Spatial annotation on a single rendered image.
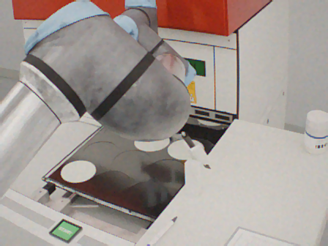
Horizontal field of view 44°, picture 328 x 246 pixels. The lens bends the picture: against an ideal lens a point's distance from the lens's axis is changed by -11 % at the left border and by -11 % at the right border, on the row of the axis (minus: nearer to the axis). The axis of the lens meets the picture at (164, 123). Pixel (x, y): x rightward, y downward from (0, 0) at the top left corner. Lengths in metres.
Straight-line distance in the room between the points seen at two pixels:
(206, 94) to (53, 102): 0.77
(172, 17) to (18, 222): 0.65
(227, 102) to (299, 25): 1.50
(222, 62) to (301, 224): 0.52
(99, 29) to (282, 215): 0.57
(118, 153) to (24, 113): 0.74
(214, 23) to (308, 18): 1.58
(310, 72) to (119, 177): 1.83
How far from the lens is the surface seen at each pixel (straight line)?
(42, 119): 0.54
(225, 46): 1.17
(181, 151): 1.23
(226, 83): 1.22
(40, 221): 0.98
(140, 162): 1.20
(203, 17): 1.11
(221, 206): 0.95
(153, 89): 0.55
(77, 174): 1.19
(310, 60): 2.73
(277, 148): 1.13
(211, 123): 1.28
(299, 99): 2.86
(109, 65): 0.54
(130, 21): 0.94
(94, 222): 1.06
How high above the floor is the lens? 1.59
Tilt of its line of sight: 31 degrees down
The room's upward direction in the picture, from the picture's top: 4 degrees counter-clockwise
